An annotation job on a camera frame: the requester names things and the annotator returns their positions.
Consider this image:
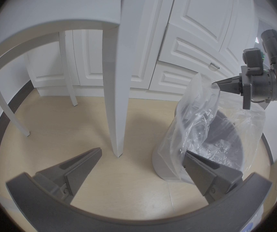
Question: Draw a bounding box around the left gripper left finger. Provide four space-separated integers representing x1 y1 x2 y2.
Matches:
33 148 103 199

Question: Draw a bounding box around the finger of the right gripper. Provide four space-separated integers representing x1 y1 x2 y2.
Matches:
212 75 242 86
218 84 242 96

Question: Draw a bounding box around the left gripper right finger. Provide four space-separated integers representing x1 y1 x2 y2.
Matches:
183 150 243 200

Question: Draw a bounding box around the clear plastic bag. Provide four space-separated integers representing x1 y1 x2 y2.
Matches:
157 72 267 211

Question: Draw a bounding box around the white trash bin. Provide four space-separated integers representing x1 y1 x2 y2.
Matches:
152 109 246 185

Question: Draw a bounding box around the white wardrobe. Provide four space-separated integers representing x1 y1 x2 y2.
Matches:
26 0 261 100

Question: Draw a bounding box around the white chair with grey cushions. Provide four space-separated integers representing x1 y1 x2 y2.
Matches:
0 0 132 158

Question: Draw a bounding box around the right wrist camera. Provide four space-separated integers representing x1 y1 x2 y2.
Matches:
242 48 265 75

